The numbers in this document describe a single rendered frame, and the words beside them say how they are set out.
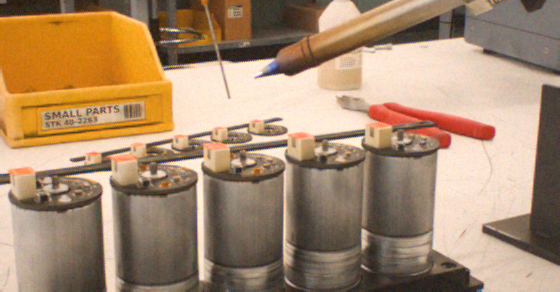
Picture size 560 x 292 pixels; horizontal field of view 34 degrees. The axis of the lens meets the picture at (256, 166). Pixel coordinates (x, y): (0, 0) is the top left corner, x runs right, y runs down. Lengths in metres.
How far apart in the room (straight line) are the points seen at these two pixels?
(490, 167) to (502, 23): 0.33
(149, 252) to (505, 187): 0.25
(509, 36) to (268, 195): 0.56
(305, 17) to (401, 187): 5.00
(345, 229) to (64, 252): 0.09
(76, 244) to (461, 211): 0.23
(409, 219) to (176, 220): 0.08
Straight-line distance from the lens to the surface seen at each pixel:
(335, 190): 0.27
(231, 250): 0.27
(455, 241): 0.39
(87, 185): 0.25
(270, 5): 5.54
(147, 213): 0.25
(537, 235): 0.39
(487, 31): 0.84
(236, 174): 0.26
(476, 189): 0.46
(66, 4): 3.38
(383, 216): 0.29
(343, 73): 0.67
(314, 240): 0.28
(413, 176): 0.29
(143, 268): 0.26
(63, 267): 0.25
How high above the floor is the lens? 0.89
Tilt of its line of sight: 17 degrees down
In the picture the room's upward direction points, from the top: straight up
